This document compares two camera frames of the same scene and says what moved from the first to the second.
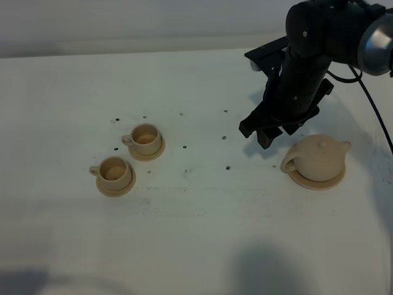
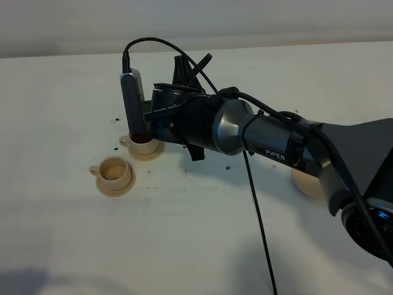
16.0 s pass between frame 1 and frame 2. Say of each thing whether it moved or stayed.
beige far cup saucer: stayed
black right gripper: moved
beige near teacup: stayed
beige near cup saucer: stayed
